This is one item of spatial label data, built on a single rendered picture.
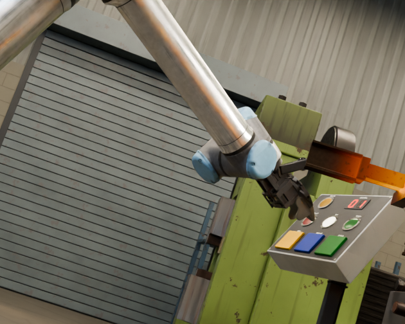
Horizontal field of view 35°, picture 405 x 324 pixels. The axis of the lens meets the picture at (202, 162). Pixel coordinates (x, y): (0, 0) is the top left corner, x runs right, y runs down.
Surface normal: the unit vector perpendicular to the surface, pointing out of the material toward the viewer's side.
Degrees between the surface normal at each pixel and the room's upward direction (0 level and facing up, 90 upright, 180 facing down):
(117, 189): 90
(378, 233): 90
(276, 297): 90
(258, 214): 90
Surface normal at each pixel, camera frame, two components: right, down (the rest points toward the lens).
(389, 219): 0.46, -0.03
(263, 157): 0.63, 0.09
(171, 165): 0.19, -0.14
